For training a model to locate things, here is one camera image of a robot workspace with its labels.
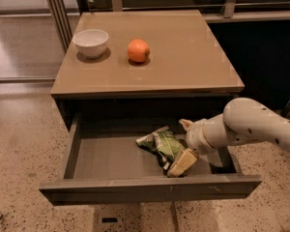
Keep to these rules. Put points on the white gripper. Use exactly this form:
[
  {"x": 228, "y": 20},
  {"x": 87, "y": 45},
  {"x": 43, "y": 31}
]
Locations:
[{"x": 194, "y": 137}]

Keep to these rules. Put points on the green jalapeno chip bag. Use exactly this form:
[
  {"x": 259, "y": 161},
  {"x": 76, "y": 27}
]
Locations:
[{"x": 163, "y": 144}]

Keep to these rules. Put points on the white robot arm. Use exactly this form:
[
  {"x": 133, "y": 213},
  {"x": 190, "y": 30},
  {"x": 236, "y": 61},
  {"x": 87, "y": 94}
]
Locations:
[{"x": 242, "y": 121}]

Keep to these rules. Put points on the open grey top drawer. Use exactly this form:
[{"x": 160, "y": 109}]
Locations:
[{"x": 103, "y": 165}]

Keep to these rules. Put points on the grey-brown drawer cabinet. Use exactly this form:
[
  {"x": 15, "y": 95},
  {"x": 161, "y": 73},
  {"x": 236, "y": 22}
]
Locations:
[{"x": 185, "y": 59}]

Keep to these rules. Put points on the orange fruit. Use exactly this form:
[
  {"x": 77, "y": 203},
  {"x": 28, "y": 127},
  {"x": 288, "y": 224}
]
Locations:
[{"x": 138, "y": 51}]

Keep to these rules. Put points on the white ceramic bowl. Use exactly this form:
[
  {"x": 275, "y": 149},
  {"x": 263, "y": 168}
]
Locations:
[{"x": 91, "y": 43}]

